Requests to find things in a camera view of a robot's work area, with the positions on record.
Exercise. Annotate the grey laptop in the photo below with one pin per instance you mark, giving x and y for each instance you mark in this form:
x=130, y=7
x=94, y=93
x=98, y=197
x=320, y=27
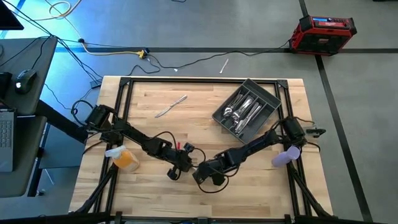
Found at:
x=6, y=140

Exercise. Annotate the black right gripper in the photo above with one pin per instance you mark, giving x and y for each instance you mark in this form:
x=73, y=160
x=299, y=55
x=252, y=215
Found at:
x=214, y=166

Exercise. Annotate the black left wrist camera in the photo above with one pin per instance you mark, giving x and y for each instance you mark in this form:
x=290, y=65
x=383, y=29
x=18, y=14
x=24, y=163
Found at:
x=188, y=147

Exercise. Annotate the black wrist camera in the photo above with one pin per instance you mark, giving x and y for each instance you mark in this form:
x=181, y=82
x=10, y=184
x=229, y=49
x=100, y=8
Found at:
x=188, y=147
x=218, y=180

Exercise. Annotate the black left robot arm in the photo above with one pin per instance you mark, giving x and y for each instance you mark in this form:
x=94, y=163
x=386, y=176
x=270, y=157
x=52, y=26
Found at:
x=140, y=141

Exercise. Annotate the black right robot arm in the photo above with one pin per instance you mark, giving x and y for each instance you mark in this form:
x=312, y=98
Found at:
x=255, y=144

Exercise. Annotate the white stick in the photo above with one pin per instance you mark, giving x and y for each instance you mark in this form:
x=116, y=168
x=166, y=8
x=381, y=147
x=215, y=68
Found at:
x=224, y=66

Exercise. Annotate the grey plastic cutlery tray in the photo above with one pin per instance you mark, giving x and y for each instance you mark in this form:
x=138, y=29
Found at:
x=267, y=102

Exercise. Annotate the red and black jobsite radio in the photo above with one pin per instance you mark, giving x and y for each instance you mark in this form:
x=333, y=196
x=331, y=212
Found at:
x=320, y=37

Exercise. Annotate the black clamp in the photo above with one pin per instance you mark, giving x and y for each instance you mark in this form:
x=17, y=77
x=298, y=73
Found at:
x=315, y=131

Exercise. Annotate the lavender plastic cup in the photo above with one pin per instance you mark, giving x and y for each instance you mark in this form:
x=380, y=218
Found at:
x=286, y=157

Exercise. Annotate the black aluminium table frame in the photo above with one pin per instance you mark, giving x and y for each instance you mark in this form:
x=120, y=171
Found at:
x=186, y=80

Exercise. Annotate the black monitor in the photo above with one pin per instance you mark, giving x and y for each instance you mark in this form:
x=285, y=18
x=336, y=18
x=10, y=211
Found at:
x=9, y=15

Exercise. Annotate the grey power adapter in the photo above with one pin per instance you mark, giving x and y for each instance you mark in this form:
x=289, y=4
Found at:
x=95, y=84

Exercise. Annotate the orange spray bottle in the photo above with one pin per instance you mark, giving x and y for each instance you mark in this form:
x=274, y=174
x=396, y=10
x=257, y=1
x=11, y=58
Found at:
x=124, y=160

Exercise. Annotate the grey office desk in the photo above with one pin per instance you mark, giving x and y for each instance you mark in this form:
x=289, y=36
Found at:
x=34, y=56

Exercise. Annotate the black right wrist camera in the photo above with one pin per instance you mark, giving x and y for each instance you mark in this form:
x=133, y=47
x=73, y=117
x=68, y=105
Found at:
x=218, y=180

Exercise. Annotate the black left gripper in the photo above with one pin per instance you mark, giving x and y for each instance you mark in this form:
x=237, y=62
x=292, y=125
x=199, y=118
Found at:
x=182, y=161

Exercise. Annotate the black desk device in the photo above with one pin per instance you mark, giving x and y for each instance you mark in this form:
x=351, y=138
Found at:
x=4, y=85

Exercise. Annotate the yellow power plug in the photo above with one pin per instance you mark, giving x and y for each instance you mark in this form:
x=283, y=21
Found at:
x=141, y=54

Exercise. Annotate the black computer mouse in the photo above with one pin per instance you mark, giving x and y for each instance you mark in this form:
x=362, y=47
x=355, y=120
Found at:
x=25, y=81

